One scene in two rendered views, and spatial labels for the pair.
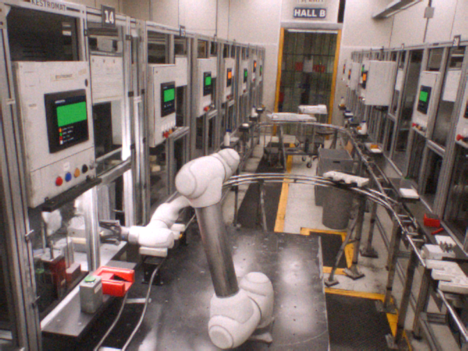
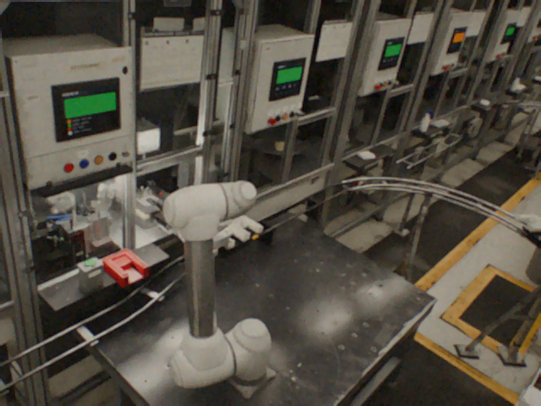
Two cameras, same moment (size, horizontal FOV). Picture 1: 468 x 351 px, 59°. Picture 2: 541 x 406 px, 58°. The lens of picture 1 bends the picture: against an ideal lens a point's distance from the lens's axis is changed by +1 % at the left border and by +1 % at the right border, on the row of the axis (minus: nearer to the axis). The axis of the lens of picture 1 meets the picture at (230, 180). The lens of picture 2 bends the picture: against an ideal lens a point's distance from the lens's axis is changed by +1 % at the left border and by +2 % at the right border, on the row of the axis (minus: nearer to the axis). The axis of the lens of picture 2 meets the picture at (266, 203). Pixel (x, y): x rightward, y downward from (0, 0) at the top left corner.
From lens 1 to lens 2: 0.95 m
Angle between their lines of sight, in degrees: 29
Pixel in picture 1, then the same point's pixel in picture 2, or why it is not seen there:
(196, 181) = (175, 214)
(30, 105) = (30, 97)
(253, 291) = (238, 341)
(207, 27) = not seen: outside the picture
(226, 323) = (181, 363)
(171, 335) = (167, 340)
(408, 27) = not seen: outside the picture
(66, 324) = (58, 294)
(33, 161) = (30, 149)
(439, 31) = not seen: outside the picture
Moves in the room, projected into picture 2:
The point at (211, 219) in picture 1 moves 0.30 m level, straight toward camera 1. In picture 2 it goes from (192, 255) to (128, 303)
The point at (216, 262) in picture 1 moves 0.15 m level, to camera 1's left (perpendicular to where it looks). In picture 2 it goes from (190, 299) to (159, 281)
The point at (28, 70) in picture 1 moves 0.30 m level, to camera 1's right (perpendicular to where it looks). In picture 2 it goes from (28, 64) to (95, 92)
